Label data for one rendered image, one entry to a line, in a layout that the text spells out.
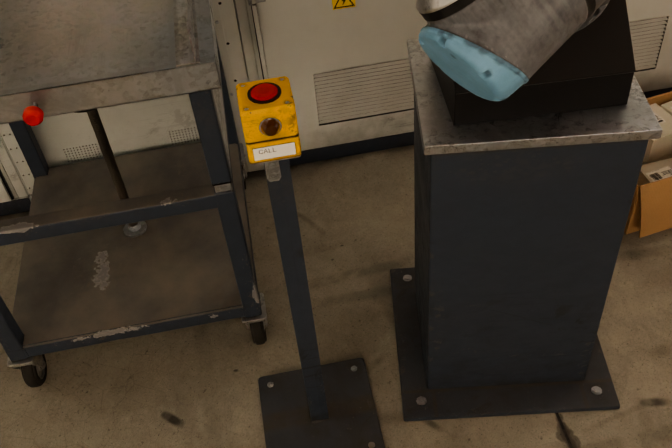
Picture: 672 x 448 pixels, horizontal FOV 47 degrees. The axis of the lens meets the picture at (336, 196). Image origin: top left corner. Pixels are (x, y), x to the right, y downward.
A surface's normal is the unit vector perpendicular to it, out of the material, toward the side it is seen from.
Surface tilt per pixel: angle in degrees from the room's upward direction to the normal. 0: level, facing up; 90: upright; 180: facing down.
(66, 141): 90
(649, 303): 0
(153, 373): 0
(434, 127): 0
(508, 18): 70
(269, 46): 90
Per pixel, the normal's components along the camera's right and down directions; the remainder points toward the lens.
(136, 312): -0.07, -0.72
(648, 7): 0.18, 0.67
